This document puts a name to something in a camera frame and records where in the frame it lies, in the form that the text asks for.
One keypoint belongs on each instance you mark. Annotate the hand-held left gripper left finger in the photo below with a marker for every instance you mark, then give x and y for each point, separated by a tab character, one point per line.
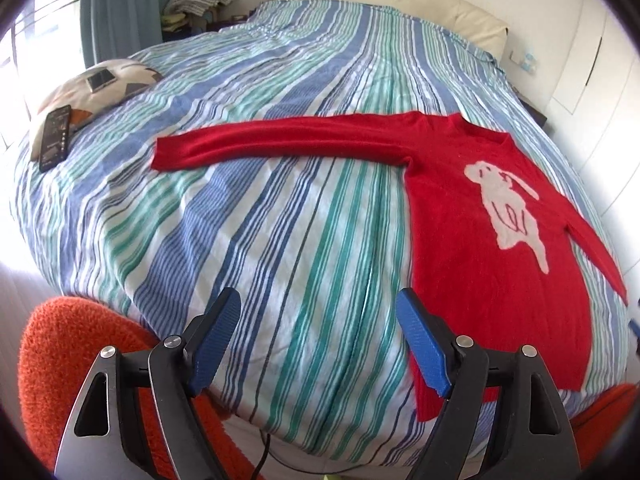
218	344

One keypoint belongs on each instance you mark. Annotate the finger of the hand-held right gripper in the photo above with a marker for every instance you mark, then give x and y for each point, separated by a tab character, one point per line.
635	329

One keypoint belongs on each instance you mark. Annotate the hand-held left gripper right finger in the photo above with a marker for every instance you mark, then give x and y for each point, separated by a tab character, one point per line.
425	345

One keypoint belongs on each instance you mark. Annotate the red sweater with white dog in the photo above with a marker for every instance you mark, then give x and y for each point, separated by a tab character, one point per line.
475	285

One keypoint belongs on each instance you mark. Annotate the blue green striped bed cover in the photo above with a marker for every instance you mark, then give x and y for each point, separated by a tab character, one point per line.
275	235

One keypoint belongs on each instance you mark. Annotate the dark bedside table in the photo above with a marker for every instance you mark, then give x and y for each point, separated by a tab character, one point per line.
535	110

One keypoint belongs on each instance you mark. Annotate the white wardrobe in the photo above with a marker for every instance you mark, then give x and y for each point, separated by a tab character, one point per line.
595	75

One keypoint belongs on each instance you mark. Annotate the black smartphone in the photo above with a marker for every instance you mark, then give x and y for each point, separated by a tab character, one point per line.
55	135

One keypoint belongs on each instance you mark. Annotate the geometric patterned pillow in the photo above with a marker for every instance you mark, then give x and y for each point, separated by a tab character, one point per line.
125	79

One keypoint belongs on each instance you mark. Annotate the small silver phone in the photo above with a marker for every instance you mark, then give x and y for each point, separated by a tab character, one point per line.
101	80

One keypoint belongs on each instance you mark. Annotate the dark nightstand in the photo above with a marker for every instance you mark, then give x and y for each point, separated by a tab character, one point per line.
225	22

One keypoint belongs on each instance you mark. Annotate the yellow green cloth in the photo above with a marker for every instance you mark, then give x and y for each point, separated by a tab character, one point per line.
174	20

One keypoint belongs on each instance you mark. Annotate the bright window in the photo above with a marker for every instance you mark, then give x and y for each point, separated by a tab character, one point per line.
35	60

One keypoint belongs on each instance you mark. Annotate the blue curtain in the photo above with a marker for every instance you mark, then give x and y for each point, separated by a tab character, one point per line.
130	5

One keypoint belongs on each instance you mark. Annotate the wall socket panel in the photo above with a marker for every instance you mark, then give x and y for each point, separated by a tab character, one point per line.
525	59

